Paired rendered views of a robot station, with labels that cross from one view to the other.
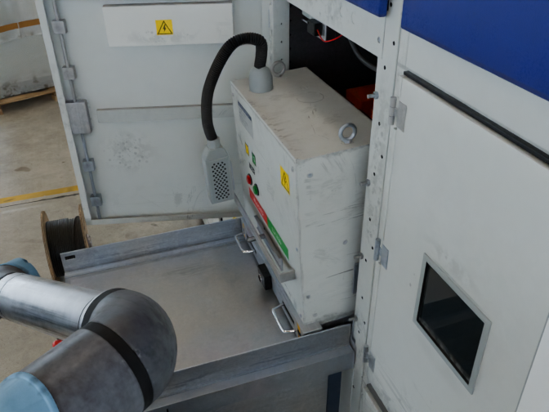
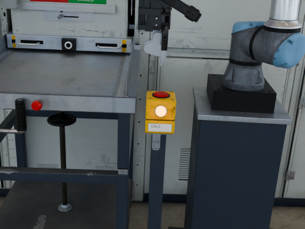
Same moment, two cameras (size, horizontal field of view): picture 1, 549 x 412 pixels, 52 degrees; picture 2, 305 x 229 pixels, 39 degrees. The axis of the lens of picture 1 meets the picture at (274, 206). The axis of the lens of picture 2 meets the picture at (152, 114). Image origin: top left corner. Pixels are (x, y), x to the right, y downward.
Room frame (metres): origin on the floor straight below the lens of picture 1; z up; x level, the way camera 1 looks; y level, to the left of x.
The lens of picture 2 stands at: (0.32, 1.65, 1.28)
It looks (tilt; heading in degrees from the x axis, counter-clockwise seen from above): 21 degrees down; 288
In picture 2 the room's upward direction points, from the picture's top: 3 degrees clockwise
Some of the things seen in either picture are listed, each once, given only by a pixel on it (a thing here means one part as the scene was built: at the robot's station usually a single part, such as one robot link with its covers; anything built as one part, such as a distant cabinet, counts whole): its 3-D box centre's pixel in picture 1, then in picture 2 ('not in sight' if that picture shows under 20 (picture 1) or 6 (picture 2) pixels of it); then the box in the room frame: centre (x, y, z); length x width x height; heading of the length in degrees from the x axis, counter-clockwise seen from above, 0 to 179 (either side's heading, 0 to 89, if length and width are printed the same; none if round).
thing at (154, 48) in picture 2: not in sight; (155, 49); (0.66, 0.62, 1.03); 0.06 x 0.03 x 0.09; 19
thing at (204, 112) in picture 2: not in sight; (237, 103); (0.49, 0.11, 0.74); 0.32 x 0.32 x 0.02; 17
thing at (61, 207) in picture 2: not in sight; (65, 206); (1.17, 0.22, 0.18); 0.06 x 0.06 x 0.02
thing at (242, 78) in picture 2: not in sight; (244, 72); (0.47, 0.14, 0.87); 0.15 x 0.15 x 0.10
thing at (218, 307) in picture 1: (196, 311); (60, 72); (1.17, 0.22, 0.80); 0.68 x 0.62 x 0.06; 109
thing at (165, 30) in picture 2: not in sight; (164, 32); (0.64, 0.62, 1.07); 0.05 x 0.02 x 0.09; 109
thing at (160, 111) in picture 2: not in sight; (160, 112); (0.63, 0.64, 0.87); 0.03 x 0.01 x 0.03; 19
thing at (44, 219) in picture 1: (69, 245); not in sight; (2.30, 1.04, 0.20); 0.40 x 0.22 x 0.40; 19
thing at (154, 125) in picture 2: not in sight; (159, 112); (0.64, 0.60, 0.85); 0.08 x 0.08 x 0.10; 19
